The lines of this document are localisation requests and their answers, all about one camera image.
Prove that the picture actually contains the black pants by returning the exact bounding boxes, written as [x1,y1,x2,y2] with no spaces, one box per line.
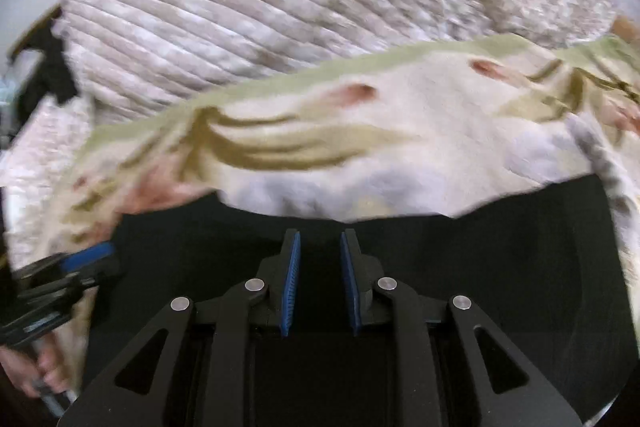
[64,176,638,426]

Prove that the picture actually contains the person's left hand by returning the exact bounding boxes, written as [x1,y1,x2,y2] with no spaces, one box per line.
[0,333,70,399]

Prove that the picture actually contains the black garment behind comforter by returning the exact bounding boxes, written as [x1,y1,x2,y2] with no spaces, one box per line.
[10,5,79,129]

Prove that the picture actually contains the floral plush blanket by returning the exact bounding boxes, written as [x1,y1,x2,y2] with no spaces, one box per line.
[36,35,639,306]

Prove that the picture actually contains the quilted beige patterned comforter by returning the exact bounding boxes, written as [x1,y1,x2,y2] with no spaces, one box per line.
[0,0,622,270]

